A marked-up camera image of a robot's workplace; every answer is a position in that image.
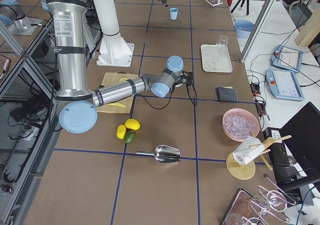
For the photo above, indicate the light blue plastic cup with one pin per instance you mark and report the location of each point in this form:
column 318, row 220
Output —
column 173, row 12

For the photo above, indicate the pink bowl with ice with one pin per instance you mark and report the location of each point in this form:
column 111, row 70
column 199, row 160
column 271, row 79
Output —
column 247, row 115

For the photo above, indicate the ice cubes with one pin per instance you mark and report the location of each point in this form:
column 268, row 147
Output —
column 238, row 126

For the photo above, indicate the blue bowl with fork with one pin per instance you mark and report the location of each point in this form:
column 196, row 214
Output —
column 243, row 28

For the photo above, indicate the steel ice scoop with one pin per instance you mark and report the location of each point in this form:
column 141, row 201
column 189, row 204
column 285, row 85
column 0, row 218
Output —
column 163, row 154

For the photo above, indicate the cream bear serving tray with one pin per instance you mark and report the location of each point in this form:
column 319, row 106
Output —
column 207, row 53

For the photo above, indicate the grey yellow folded cloth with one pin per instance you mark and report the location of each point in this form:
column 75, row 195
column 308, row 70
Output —
column 226, row 94

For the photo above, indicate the clear wine glass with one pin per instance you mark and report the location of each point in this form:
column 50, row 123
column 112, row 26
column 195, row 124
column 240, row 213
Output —
column 220, row 47

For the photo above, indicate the lemon half slice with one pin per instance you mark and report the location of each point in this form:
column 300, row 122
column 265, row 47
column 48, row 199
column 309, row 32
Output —
column 123, row 79

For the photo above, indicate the yellow plastic knife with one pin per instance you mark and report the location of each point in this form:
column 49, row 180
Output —
column 117, row 104

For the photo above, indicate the yellow lemon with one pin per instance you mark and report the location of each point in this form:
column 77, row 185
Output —
column 121, row 131
column 132, row 124

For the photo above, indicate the wooden cutting board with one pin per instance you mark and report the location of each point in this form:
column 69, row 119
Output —
column 111, row 78

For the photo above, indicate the green lime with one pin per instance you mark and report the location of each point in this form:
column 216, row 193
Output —
column 129, row 136

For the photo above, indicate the white carton on stand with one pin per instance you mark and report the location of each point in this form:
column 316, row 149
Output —
column 248, row 150

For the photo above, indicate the near teach pendant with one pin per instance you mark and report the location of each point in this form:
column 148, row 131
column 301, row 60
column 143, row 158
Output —
column 283, row 84

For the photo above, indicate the teach pendant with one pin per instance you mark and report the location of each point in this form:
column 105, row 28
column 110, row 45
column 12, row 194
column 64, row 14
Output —
column 283, row 84
column 287, row 58

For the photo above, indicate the far teach pendant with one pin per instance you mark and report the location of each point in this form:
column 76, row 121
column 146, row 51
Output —
column 287, row 58

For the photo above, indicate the wooden mug tree stand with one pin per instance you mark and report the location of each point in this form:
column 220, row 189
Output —
column 246, row 172

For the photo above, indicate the black monitor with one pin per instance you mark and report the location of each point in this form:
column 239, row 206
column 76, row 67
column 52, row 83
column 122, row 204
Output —
column 304, row 145

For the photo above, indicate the hanging wine glasses rack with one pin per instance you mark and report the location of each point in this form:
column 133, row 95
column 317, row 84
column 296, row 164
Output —
column 266, row 208

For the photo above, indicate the aluminium frame post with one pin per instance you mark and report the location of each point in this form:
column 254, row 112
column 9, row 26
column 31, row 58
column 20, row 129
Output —
column 265, row 10

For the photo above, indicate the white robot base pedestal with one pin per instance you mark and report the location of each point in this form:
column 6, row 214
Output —
column 113, row 51

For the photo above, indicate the black camera tripod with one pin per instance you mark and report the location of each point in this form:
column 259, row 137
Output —
column 241, row 3

